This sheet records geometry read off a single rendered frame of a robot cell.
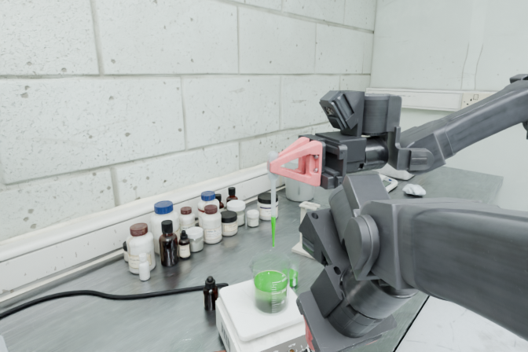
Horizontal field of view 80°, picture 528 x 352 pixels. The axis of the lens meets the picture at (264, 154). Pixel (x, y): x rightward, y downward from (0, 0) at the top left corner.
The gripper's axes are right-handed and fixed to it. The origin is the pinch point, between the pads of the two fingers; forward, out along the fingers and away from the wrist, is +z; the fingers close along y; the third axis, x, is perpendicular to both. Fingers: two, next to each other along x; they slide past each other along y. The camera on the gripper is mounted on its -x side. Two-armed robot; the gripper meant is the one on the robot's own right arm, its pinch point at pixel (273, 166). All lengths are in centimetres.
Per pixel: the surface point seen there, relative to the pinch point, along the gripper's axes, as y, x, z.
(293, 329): 4.5, 25.5, -1.4
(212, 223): -37.0, 26.3, 0.4
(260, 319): 2.4, 23.7, 3.3
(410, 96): -79, -2, -115
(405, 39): -87, -30, -117
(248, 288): -5.1, 23.7, 2.3
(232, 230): -39, 31, -6
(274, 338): 4.8, 25.6, 2.0
